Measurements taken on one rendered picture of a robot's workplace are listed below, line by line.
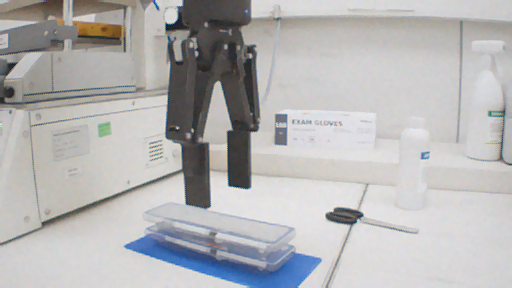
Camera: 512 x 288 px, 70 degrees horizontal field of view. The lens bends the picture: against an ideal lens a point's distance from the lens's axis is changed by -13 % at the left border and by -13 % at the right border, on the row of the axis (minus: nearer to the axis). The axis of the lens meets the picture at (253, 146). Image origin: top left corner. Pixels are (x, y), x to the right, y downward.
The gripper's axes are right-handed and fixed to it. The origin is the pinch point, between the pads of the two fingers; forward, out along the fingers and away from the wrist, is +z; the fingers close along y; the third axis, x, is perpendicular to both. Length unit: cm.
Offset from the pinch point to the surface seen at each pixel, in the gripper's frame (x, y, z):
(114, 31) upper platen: -34.6, -15.5, -19.5
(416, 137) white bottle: 17.5, -27.4, -1.5
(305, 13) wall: -17, -64, -26
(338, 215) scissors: 8.1, -18.3, 9.6
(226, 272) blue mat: 3.2, 3.9, 9.9
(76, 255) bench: -14.2, 10.9, 9.8
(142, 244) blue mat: -9.9, 3.4, 9.8
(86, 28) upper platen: -33.8, -8.2, -19.7
